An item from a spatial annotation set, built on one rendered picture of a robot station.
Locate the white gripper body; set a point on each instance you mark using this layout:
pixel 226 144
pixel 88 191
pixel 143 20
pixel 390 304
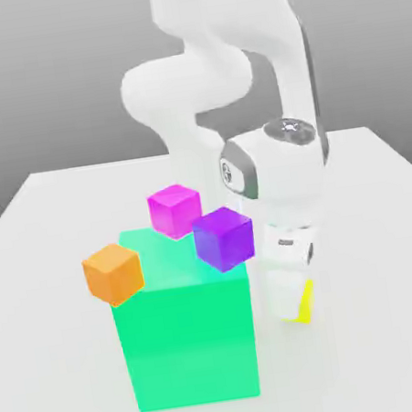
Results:
pixel 283 293

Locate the small yellow cube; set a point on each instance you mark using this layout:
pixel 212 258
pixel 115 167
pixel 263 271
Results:
pixel 307 309

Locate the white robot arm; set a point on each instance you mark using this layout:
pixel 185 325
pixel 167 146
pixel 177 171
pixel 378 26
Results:
pixel 232 77

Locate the small purple cube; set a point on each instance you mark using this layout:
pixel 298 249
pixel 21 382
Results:
pixel 223 240

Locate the small magenta cube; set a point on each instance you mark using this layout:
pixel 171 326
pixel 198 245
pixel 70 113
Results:
pixel 173 210

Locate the small orange cube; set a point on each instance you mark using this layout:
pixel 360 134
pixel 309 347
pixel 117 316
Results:
pixel 112 276

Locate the large green box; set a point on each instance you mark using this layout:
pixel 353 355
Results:
pixel 188 341

